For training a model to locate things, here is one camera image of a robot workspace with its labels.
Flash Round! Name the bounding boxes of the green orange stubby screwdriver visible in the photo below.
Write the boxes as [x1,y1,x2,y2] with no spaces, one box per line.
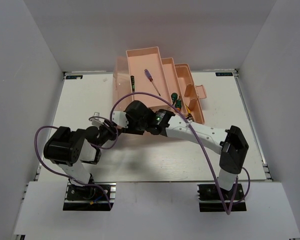
[174,99,182,111]

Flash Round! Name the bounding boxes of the thin green precision screwdriver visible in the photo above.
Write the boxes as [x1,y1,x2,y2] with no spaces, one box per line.
[130,75,135,93]

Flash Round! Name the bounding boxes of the pink plastic toolbox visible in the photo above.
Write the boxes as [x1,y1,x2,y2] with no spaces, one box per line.
[113,47,207,124]

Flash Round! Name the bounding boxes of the blue red long screwdriver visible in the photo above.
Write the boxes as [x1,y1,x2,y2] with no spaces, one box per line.
[144,69,161,96]

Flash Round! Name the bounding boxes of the yellow combination pliers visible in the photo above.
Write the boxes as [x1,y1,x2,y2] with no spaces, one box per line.
[186,113,194,121]

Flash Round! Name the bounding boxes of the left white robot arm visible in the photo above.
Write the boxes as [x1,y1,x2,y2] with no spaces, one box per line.
[43,123,121,200]

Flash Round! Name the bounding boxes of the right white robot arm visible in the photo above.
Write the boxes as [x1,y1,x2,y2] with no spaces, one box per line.
[112,100,249,200]

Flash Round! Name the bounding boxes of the left table corner label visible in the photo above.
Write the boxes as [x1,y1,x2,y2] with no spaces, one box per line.
[65,75,83,80]

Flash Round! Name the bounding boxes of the table corner label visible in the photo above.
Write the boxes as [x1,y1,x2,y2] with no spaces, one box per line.
[65,75,83,80]
[215,72,233,77]

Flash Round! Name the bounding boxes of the right table corner label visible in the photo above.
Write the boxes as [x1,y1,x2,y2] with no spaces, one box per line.
[215,72,233,77]

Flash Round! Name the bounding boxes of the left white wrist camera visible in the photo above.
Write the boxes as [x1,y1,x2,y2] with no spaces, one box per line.
[88,112,104,128]

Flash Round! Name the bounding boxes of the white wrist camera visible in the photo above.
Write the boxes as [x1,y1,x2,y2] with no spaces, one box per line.
[88,112,104,128]
[111,111,129,129]

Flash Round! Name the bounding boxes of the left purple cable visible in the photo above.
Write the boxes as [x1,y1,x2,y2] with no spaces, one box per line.
[34,113,120,210]

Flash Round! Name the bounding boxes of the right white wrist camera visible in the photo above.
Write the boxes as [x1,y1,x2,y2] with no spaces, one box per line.
[111,111,129,129]

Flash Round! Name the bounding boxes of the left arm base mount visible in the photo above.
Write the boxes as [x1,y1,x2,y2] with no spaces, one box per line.
[62,182,117,212]

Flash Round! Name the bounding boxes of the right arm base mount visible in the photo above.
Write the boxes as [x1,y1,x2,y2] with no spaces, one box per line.
[196,183,248,213]

